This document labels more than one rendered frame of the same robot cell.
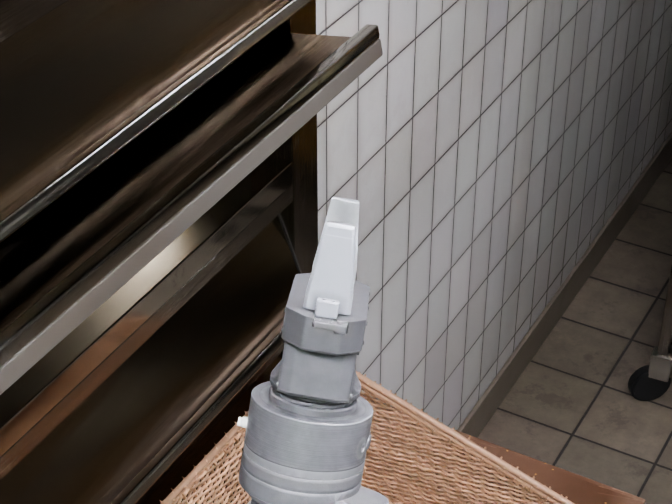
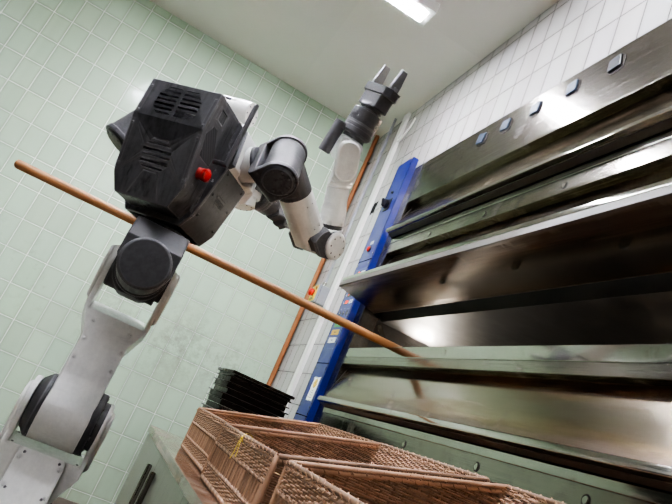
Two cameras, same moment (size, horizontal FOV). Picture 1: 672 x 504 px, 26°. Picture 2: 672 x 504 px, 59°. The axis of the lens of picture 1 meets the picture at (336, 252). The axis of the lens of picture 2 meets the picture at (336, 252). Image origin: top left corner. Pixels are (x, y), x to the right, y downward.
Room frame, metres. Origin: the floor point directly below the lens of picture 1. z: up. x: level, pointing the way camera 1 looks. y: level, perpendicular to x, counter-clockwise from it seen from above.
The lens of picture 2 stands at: (1.86, -0.96, 0.78)
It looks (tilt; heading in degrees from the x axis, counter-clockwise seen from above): 17 degrees up; 135
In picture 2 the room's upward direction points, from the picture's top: 23 degrees clockwise
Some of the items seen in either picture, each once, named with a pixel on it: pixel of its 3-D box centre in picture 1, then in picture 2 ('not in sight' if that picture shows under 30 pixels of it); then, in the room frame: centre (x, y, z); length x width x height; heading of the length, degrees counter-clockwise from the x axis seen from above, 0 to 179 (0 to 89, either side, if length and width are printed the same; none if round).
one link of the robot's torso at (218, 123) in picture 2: not in sight; (188, 164); (0.56, -0.26, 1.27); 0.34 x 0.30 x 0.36; 26
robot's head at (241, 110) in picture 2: not in sight; (233, 114); (0.53, -0.21, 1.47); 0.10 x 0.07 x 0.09; 26
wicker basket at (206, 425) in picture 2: not in sight; (272, 445); (0.40, 0.58, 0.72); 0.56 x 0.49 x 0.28; 151
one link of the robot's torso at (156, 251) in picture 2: not in sight; (147, 260); (0.60, -0.26, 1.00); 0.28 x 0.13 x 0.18; 150
